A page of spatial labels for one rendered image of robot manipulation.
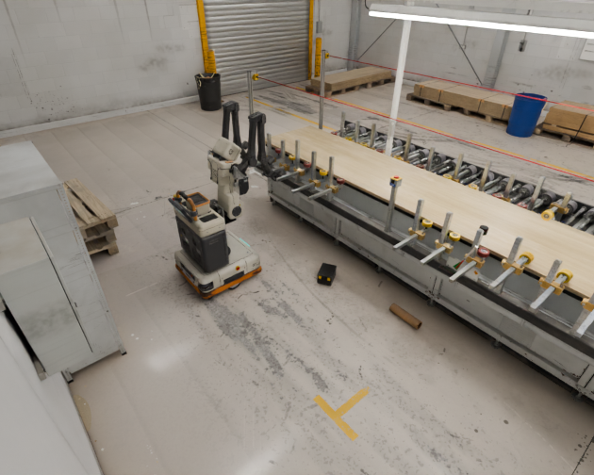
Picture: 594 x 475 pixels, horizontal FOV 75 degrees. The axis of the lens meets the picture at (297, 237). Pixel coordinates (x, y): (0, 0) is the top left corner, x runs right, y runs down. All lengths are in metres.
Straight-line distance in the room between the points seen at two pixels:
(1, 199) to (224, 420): 1.95
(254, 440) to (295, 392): 0.45
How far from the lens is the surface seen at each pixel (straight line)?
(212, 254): 3.54
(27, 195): 2.68
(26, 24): 8.95
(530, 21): 2.94
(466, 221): 3.46
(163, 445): 3.03
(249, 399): 3.09
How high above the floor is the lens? 2.59
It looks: 35 degrees down
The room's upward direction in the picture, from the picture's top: straight up
